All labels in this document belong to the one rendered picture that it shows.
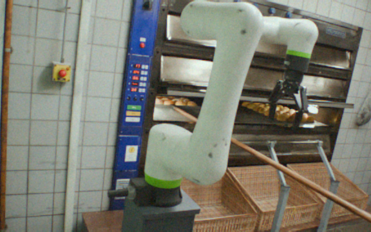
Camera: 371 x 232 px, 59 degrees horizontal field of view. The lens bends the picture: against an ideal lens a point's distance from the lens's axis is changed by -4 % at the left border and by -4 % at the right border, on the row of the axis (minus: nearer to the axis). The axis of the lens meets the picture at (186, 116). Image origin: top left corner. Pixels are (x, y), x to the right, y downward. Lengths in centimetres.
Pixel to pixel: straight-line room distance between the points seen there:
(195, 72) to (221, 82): 135
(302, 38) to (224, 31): 45
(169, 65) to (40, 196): 114
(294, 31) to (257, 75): 128
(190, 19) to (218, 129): 34
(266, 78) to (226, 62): 172
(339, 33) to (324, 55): 25
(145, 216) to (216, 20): 61
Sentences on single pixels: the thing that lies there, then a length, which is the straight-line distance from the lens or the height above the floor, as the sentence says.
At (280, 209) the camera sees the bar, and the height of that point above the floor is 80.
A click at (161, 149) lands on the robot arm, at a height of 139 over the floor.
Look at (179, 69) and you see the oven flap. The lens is 221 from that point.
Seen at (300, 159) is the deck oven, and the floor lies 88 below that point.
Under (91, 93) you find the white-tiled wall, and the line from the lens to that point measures 205.
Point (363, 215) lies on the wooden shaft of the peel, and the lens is 146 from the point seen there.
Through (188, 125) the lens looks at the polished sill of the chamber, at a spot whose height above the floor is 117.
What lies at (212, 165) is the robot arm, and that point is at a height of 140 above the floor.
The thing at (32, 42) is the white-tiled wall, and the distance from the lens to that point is 198.
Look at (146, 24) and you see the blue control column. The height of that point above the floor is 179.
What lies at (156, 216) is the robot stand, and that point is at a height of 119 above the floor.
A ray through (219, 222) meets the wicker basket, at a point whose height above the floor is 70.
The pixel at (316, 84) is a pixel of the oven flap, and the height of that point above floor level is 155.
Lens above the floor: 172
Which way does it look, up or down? 12 degrees down
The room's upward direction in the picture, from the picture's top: 9 degrees clockwise
